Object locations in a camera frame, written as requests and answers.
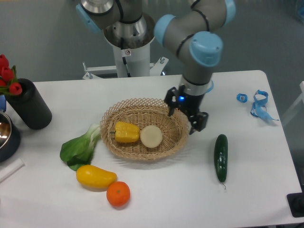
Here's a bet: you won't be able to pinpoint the yellow bell pepper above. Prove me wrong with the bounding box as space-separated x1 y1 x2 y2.
113 121 140 143

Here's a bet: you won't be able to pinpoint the red tulip flowers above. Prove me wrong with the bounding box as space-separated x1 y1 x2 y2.
0 54 22 96

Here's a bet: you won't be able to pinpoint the green bok choy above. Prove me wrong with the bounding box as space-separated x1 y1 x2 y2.
60 123 101 171

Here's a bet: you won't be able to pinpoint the white metal base frame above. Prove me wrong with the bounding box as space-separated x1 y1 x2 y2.
82 57 169 80

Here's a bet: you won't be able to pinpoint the blue crumpled ribbon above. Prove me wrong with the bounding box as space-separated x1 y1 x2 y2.
250 90 279 122

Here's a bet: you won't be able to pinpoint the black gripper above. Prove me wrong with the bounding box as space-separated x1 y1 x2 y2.
164 85 209 135

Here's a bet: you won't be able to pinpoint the round white onion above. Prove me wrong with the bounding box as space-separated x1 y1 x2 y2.
140 125 162 148

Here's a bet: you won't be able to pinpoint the green cucumber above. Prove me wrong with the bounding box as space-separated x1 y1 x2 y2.
214 134 228 188

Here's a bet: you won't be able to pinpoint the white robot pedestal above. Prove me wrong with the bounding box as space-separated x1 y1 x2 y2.
112 44 150 78

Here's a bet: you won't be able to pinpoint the white paper roll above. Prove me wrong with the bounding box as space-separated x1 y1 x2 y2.
0 159 25 182

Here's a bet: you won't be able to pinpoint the small blue tape roll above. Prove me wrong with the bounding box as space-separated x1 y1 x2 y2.
236 93 248 103

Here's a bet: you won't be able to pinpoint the blue curved tape strip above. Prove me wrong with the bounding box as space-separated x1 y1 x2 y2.
206 80 214 93

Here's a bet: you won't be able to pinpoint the metal bowl dark rim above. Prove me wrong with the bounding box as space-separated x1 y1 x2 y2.
0 112 21 162

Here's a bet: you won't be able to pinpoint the black cylindrical vase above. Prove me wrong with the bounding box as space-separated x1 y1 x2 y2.
5 78 52 130

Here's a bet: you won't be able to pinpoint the black device table corner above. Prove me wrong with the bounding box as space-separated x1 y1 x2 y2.
287 192 304 218

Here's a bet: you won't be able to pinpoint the woven wicker basket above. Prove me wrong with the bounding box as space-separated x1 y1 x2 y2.
100 98 189 161

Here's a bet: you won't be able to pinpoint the yellow mango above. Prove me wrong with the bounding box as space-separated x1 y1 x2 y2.
76 165 117 189

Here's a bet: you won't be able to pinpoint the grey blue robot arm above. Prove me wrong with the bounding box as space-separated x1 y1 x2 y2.
76 0 236 133

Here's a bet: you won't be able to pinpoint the orange tangerine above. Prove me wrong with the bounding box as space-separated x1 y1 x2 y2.
106 181 131 207

